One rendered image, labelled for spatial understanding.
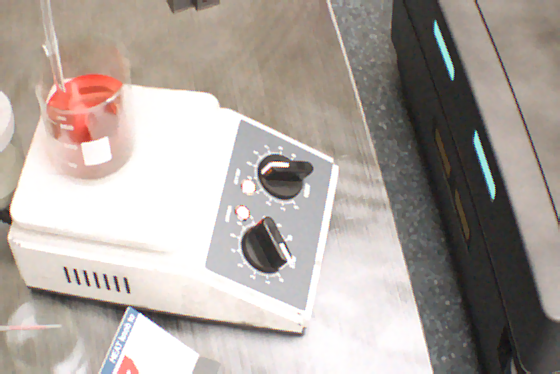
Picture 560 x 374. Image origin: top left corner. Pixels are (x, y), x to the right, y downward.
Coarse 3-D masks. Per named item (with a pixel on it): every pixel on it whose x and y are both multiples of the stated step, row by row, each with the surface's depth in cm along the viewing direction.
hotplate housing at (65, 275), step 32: (224, 128) 84; (224, 160) 82; (192, 224) 79; (32, 256) 80; (64, 256) 79; (96, 256) 79; (128, 256) 78; (160, 256) 78; (192, 256) 78; (320, 256) 83; (32, 288) 84; (64, 288) 83; (96, 288) 82; (128, 288) 81; (160, 288) 80; (192, 288) 79; (224, 288) 79; (224, 320) 82; (256, 320) 81; (288, 320) 80
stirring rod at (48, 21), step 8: (40, 0) 69; (48, 0) 69; (48, 8) 69; (48, 16) 70; (48, 24) 70; (48, 32) 71; (48, 40) 72; (56, 40) 72; (48, 48) 72; (56, 48) 72; (56, 56) 73; (56, 64) 73; (56, 72) 74; (56, 80) 75; (64, 88) 76; (64, 96) 76; (64, 104) 77
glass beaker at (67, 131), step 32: (96, 32) 76; (32, 64) 74; (64, 64) 77; (96, 64) 78; (128, 64) 74; (128, 96) 75; (64, 128) 74; (96, 128) 74; (128, 128) 77; (64, 160) 77; (96, 160) 77; (128, 160) 79
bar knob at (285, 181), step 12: (276, 156) 84; (264, 168) 83; (276, 168) 82; (288, 168) 82; (300, 168) 83; (312, 168) 83; (264, 180) 83; (276, 180) 83; (288, 180) 84; (300, 180) 84; (276, 192) 83; (288, 192) 83
